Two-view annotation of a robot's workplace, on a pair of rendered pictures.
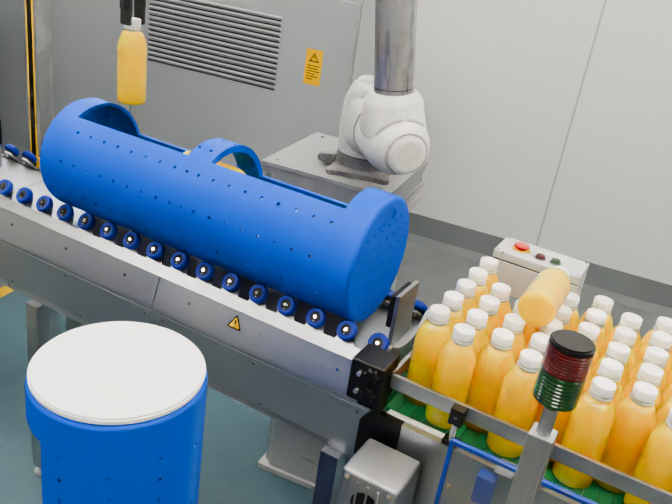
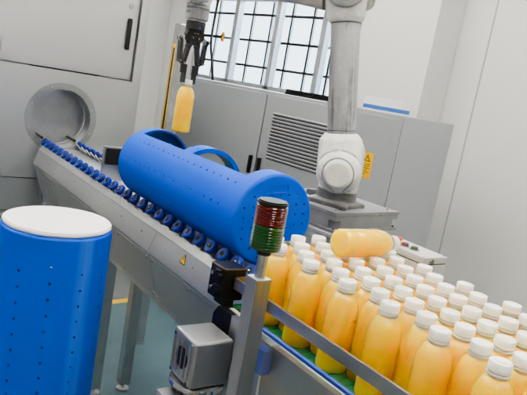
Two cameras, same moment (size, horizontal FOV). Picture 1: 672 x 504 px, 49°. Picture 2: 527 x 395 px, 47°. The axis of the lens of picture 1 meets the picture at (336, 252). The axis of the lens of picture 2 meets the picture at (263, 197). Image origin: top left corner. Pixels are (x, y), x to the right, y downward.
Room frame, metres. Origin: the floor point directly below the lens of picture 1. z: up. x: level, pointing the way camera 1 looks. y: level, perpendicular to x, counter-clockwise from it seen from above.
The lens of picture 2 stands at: (-0.16, -0.86, 1.47)
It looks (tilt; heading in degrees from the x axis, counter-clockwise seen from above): 10 degrees down; 27
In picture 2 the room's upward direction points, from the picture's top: 10 degrees clockwise
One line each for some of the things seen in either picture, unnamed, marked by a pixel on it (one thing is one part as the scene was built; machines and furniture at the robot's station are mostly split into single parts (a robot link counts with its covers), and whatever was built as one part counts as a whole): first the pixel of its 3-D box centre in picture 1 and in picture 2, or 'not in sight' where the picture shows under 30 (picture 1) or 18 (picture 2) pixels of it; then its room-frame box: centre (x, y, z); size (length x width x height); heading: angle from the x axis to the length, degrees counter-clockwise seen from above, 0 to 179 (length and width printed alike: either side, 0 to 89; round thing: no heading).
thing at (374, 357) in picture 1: (373, 377); (227, 282); (1.18, -0.11, 0.95); 0.10 x 0.07 x 0.10; 154
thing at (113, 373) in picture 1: (119, 368); (58, 221); (0.98, 0.32, 1.03); 0.28 x 0.28 x 0.01
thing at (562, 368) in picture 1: (567, 358); (270, 214); (0.89, -0.34, 1.23); 0.06 x 0.06 x 0.04
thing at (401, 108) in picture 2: not in sight; (387, 106); (3.30, 0.24, 1.48); 0.24 x 0.12 x 0.08; 79
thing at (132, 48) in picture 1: (132, 64); (183, 107); (1.79, 0.57, 1.34); 0.07 x 0.07 x 0.19
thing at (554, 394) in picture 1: (559, 384); (267, 236); (0.89, -0.34, 1.18); 0.06 x 0.06 x 0.05
